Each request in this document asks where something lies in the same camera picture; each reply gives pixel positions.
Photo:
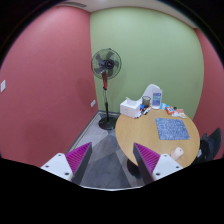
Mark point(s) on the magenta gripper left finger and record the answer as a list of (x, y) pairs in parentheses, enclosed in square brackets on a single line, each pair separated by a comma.
[(70, 166)]

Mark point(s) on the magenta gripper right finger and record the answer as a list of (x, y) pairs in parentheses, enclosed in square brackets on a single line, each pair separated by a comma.
[(154, 166)]

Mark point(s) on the grey blue mouse pad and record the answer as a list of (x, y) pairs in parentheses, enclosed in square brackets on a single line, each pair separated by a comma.
[(171, 129)]

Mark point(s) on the round wooden table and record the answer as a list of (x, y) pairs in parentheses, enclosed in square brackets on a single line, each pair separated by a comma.
[(144, 131)]

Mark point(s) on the black marker pen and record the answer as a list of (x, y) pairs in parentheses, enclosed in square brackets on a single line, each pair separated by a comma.
[(146, 111)]

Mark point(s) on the orange small box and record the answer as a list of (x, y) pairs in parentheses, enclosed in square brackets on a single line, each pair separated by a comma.
[(170, 110)]

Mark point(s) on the black office chair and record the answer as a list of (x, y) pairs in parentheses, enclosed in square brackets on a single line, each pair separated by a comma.
[(209, 147)]

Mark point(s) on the white tissue box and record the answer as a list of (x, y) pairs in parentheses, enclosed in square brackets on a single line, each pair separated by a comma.
[(130, 107)]

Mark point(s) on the blue sign in acrylic stand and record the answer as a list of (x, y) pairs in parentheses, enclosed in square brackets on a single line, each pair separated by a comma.
[(156, 99)]

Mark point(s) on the black standing fan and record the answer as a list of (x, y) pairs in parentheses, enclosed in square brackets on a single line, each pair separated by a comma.
[(106, 64)]

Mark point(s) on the white wall socket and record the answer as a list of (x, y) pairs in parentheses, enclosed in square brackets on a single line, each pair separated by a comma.
[(93, 103)]

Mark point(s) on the white wall switch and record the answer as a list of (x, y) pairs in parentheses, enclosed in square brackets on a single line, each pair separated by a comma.
[(3, 86)]

